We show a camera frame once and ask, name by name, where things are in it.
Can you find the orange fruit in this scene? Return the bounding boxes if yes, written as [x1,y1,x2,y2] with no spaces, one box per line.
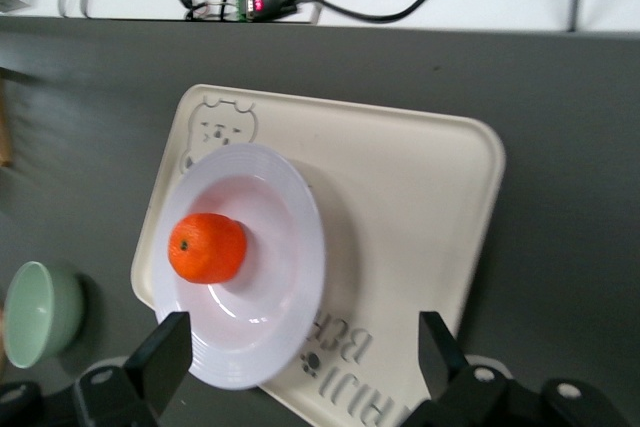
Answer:
[167,211,248,286]

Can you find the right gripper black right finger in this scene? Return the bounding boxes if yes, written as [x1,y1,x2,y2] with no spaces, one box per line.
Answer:
[399,310,631,427]

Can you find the pale green bowl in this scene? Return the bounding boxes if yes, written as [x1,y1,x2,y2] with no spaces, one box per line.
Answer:
[2,260,85,370]

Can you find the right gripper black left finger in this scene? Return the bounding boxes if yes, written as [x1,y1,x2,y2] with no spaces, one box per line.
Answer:
[0,310,194,427]

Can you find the cream bear print tray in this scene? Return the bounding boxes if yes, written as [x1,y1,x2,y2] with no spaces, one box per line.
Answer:
[129,83,506,427]

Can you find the white round plate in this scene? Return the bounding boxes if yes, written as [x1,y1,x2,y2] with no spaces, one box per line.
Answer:
[149,142,327,392]

